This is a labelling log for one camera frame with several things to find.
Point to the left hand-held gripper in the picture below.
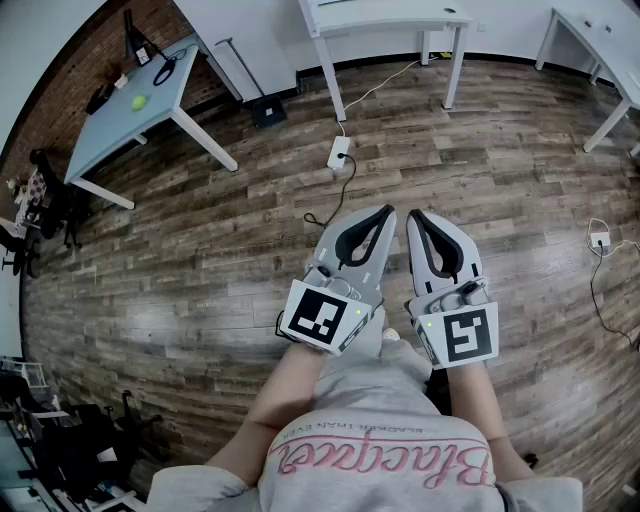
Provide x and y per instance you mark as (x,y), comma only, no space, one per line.
(312,320)

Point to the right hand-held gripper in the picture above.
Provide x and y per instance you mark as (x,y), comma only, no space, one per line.
(465,335)

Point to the person's right forearm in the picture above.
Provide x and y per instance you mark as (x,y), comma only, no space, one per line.
(480,410)

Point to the person's left forearm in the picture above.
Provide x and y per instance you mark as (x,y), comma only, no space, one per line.
(280,395)

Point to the person's grey trousers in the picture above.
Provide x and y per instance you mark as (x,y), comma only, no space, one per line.
(378,325)

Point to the person's right white shoe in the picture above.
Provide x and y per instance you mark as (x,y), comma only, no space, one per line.
(391,334)

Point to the person's grey printed shirt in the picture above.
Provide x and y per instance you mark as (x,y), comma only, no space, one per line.
(380,450)

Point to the white desk with grommet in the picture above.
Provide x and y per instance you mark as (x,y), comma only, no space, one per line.
(390,15)

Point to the light blue table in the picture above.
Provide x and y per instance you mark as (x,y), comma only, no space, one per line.
(130,125)

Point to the green ball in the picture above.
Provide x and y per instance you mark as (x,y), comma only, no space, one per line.
(139,103)

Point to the small black white-label box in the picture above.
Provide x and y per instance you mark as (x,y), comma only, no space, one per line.
(143,56)

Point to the small white cup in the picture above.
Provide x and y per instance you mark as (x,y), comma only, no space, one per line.
(120,81)

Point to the black monitor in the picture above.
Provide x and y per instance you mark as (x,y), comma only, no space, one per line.
(129,32)

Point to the checkered cushion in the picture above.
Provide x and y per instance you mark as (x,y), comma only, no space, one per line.
(34,186)

